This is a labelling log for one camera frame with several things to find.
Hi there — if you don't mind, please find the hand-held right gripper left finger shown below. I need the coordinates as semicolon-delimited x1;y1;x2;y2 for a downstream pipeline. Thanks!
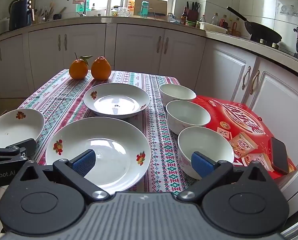
19;149;111;202

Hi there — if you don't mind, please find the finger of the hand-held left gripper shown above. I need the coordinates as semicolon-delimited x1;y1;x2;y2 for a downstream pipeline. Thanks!
0;138;37;165

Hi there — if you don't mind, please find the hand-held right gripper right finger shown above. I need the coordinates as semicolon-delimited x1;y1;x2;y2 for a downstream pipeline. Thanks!
176;152;269;202

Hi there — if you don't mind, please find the white fruit print plate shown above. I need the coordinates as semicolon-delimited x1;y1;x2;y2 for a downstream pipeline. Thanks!
83;82;151;120
45;117;152;195
0;108;45;153

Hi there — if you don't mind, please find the white floral bowl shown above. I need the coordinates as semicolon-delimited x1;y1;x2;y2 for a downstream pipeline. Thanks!
178;126;235;180
159;84;197;108
166;100;211;135

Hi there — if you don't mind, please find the patterned tablecloth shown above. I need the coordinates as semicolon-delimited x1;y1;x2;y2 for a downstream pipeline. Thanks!
18;69;197;193

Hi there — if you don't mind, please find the red printed cardboard box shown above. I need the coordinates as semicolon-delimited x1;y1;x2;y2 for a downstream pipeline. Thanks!
191;95;297;180

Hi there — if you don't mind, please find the black smartphone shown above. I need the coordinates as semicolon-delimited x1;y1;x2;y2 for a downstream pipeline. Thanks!
270;137;289;175

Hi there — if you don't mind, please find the orange with leaf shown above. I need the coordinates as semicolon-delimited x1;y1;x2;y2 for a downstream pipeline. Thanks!
69;52;93;80

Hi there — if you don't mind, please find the bumpy orange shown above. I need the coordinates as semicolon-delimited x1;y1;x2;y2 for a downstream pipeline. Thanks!
91;56;112;81

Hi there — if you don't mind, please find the dark electric kettle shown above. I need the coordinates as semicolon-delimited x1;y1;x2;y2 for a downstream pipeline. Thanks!
8;0;34;30

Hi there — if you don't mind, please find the utensil holder with chopsticks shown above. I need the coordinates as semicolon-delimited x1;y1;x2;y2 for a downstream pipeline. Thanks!
34;1;55;23

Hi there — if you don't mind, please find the white plastic tray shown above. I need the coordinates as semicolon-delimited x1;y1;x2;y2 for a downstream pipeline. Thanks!
199;22;228;34

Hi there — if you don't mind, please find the black gas stove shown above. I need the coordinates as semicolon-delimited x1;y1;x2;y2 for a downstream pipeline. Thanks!
250;37;298;64

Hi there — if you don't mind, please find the black wok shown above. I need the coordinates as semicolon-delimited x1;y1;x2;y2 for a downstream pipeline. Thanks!
226;6;282;44

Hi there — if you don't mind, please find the metal faucet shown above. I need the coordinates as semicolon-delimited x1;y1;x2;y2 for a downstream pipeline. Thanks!
67;0;87;17

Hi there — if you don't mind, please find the beige kitchen countertop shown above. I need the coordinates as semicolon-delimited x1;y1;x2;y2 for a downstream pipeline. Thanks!
0;15;298;67

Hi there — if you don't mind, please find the knife block with knives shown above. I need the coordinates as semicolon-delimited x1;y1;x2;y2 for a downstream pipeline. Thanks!
186;1;201;23

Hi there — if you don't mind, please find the wooden cutting board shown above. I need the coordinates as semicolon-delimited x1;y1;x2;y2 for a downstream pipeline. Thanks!
134;0;168;17

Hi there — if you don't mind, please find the teal bottle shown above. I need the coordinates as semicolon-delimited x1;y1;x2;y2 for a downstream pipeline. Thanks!
140;1;149;17

